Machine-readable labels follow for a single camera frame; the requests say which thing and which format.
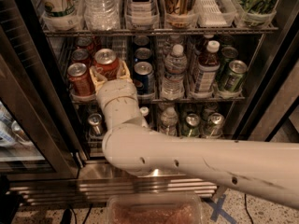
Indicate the middle blue pepsi can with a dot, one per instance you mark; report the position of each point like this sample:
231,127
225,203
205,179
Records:
143,55

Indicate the rear green soda can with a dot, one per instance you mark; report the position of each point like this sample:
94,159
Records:
226,55

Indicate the rear blue pepsi can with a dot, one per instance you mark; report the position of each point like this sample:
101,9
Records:
141,41

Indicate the front left red soda can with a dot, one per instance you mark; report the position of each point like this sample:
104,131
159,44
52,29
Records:
79,76

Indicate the front clear water bottle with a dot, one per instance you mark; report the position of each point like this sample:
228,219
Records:
174,71

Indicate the bottom shelf silver can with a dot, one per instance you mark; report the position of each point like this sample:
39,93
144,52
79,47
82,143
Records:
95,122

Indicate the glass fridge door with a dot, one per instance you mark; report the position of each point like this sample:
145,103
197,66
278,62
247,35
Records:
34,90

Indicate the rear left red soda can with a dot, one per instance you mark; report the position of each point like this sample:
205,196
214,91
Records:
86,42

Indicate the top shelf water bottle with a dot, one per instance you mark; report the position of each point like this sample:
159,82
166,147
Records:
101,15

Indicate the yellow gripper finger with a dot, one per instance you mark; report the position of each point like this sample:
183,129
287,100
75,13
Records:
97,79
123,71

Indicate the top shelf tea bottle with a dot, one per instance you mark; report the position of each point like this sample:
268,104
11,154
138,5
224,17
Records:
138,8

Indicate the shelf water bottle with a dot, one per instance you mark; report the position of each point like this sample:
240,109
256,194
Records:
101,15
168,121

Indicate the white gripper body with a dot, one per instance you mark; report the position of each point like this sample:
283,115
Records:
117,90

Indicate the brown iced tea bottle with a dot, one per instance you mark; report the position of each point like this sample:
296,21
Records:
208,64

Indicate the blue pepsi can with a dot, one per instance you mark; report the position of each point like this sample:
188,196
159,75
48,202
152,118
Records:
143,78
141,41
143,55

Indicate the empty white plastic tray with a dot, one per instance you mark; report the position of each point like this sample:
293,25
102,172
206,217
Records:
215,13

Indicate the front blue pepsi can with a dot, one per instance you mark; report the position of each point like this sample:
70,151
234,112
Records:
143,78

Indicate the clear plastic bin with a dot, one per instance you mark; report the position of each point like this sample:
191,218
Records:
155,208

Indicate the top shelf white tall can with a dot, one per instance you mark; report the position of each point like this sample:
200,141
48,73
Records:
57,0

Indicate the bottom shelf water bottle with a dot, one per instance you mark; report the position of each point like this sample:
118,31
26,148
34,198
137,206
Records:
168,121

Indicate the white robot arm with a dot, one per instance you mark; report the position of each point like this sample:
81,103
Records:
266,170

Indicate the middle left red soda can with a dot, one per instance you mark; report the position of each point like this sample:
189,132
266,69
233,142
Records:
81,56

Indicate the red coca-cola can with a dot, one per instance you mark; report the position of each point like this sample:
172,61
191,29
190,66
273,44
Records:
106,63

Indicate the stainless steel fridge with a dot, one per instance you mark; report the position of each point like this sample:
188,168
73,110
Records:
266,43

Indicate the front green soda can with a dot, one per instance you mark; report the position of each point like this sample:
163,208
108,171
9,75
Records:
233,76

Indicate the blue tape cross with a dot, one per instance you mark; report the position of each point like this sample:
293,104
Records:
217,210

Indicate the green soda can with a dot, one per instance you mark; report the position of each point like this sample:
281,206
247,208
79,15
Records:
226,55
233,76

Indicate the bottom right green can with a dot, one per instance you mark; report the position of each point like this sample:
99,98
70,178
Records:
213,126

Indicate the bottom left green can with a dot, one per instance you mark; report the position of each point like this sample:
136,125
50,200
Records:
190,125

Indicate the bottom shelf tea bottle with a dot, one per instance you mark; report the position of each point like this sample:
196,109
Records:
145,112

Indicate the red soda can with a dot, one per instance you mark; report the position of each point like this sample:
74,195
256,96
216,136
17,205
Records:
79,76
81,56
86,42

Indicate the shelf tea bottle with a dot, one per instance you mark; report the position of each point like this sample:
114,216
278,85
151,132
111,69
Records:
138,8
145,112

